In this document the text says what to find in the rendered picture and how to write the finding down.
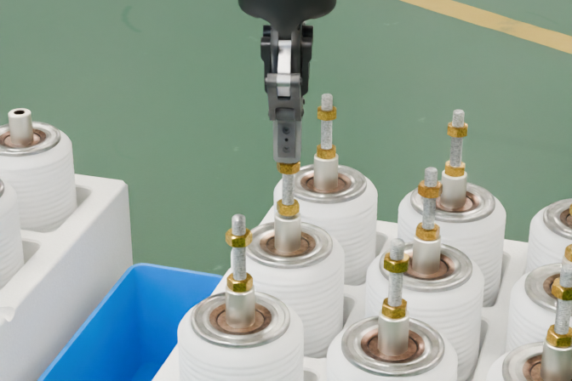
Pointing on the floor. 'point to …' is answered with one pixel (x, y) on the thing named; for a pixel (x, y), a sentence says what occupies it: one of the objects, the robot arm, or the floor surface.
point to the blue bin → (132, 326)
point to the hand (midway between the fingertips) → (287, 135)
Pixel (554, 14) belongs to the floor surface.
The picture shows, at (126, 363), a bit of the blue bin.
